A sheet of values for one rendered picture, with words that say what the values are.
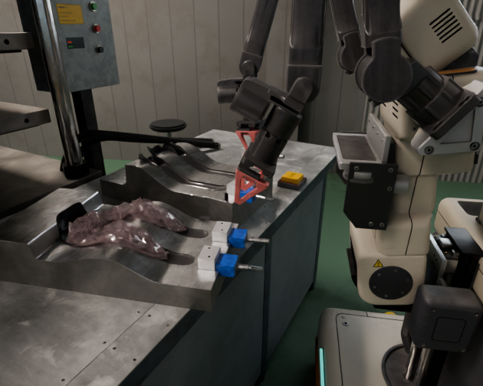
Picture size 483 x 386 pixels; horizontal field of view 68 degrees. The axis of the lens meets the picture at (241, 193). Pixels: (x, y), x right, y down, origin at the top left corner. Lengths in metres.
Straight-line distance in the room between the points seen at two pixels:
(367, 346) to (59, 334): 1.03
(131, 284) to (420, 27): 0.74
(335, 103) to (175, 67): 1.52
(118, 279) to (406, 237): 0.65
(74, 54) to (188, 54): 2.04
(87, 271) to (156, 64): 3.03
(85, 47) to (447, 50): 1.31
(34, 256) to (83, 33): 1.04
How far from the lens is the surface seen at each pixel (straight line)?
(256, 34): 1.08
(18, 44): 1.45
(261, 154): 0.68
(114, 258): 0.77
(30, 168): 1.69
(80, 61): 1.66
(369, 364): 1.41
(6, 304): 0.90
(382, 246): 0.94
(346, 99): 3.48
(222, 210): 0.97
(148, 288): 0.76
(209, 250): 0.77
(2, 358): 0.78
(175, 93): 3.66
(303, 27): 0.65
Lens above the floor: 1.31
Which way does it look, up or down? 25 degrees down
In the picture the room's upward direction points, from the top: straight up
